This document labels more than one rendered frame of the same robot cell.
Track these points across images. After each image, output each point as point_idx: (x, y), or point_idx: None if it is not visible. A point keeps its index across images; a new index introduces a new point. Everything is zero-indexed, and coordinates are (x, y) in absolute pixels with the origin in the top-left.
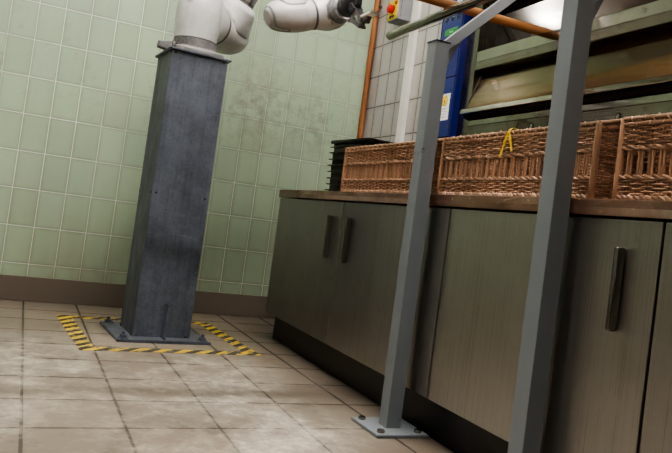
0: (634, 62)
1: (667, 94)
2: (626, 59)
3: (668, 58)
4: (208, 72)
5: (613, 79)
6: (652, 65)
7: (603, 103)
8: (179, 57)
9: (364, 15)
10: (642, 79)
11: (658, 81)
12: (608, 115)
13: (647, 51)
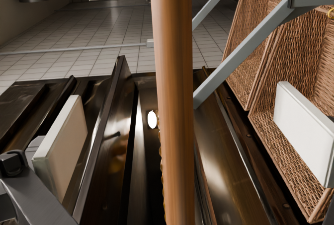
0: (231, 202)
1: (254, 170)
2: (229, 213)
3: (226, 176)
4: None
5: (252, 211)
6: (233, 184)
7: (279, 222)
8: None
9: (320, 111)
10: (248, 171)
11: (247, 158)
12: (289, 216)
13: (220, 198)
